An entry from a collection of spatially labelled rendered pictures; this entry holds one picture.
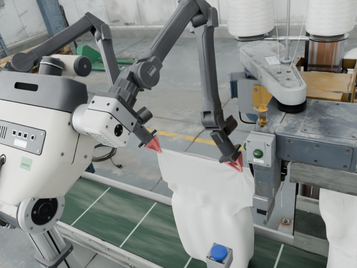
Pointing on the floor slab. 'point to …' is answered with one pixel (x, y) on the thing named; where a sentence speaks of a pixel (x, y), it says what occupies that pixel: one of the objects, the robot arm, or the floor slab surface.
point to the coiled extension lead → (105, 155)
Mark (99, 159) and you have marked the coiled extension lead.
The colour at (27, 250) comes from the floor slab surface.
